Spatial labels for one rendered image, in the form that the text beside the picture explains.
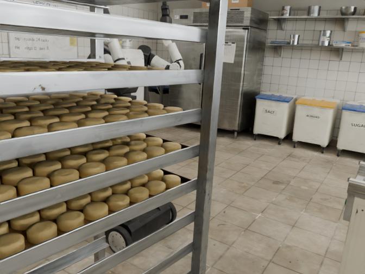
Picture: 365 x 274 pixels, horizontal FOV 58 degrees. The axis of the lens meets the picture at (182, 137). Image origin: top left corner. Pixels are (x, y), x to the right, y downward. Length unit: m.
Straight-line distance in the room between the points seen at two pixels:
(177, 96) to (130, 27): 5.23
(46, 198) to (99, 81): 0.20
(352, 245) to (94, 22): 1.37
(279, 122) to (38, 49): 3.77
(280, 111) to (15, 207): 4.97
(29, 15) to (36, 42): 4.76
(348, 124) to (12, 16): 4.90
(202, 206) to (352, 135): 4.45
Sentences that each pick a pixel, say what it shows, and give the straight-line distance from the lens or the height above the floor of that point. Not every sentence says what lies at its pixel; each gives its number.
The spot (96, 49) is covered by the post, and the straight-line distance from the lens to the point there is 1.08.
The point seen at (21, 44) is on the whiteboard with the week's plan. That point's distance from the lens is 5.14.
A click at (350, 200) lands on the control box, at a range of 1.59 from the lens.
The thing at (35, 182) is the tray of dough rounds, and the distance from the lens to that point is 0.60.
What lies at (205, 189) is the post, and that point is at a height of 1.05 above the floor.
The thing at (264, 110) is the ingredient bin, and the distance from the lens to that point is 5.39.
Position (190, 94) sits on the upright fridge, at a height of 0.65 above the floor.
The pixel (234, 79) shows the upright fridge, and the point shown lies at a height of 0.99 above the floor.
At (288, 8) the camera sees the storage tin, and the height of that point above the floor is 2.10.
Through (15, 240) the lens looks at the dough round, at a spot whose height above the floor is 1.06.
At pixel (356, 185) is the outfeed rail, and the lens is 1.52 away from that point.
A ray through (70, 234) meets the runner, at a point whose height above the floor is 1.06.
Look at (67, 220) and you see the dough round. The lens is 0.66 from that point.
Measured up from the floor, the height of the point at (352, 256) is 0.58.
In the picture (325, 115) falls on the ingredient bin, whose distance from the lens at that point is 5.18.
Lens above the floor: 1.38
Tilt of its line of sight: 15 degrees down
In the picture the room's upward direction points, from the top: 3 degrees clockwise
